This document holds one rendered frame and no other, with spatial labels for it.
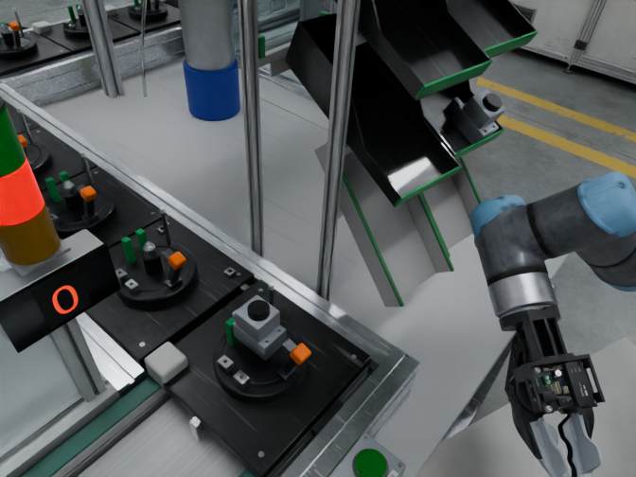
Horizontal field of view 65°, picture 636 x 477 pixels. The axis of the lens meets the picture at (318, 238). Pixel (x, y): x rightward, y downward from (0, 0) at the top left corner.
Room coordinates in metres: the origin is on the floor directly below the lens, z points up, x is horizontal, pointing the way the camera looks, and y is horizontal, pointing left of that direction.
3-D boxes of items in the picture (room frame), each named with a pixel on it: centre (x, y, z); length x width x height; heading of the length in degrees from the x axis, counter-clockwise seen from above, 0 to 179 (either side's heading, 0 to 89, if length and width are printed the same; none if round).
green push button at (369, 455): (0.28, -0.09, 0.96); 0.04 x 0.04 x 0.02
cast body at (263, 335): (0.43, 0.08, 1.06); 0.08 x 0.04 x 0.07; 53
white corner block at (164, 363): (0.41, 0.21, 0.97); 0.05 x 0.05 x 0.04; 53
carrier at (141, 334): (0.58, 0.28, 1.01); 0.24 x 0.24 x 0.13; 53
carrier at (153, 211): (0.73, 0.47, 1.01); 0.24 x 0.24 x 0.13; 53
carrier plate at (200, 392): (0.43, 0.07, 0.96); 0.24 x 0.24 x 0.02; 53
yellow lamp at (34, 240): (0.35, 0.28, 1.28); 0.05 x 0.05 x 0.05
